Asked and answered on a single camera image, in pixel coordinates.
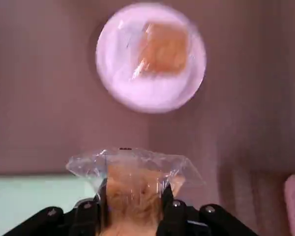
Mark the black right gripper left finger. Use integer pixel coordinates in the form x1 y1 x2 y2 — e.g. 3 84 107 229
4 178 108 236

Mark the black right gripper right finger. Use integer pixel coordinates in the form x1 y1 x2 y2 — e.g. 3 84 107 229
157 183 261 236

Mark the bread pack clear wrapper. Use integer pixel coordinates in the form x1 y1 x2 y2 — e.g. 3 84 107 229
126 21 196 83
65 147 206 236

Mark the green rectangular tray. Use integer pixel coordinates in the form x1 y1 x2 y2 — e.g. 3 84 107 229
0 173 101 217

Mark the white round plate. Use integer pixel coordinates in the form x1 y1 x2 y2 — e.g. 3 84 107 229
95 2 207 114

